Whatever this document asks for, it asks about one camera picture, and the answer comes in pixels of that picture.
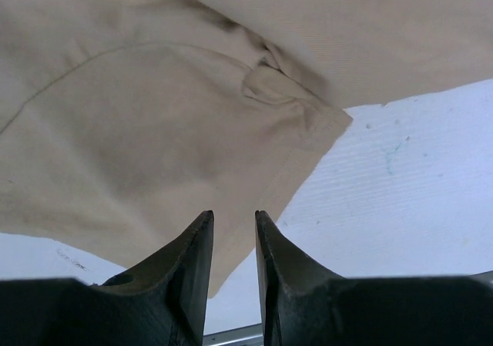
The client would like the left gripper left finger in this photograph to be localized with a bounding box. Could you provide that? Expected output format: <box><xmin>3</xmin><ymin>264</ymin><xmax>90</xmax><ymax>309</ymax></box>
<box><xmin>100</xmin><ymin>211</ymin><xmax>214</xmax><ymax>345</ymax></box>

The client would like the beige t shirt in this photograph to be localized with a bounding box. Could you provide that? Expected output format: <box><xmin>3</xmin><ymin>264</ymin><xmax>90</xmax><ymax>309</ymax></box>
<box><xmin>1</xmin><ymin>0</ymin><xmax>492</xmax><ymax>295</ymax></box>

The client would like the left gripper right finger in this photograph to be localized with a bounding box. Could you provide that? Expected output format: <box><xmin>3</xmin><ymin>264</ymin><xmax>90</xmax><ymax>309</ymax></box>
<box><xmin>255</xmin><ymin>210</ymin><xmax>343</xmax><ymax>345</ymax></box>

